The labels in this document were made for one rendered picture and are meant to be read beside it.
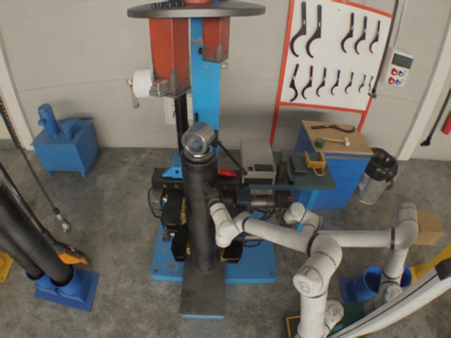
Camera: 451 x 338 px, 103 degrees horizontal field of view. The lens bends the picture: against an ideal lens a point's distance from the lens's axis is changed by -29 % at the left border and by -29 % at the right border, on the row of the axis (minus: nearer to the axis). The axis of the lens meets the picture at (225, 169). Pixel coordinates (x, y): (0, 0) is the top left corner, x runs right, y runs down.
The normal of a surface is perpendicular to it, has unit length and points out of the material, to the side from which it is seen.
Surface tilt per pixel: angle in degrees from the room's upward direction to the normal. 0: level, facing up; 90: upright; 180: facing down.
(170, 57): 90
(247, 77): 90
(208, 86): 90
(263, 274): 0
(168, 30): 90
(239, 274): 0
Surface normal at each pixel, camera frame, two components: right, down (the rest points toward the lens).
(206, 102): 0.00, 0.67
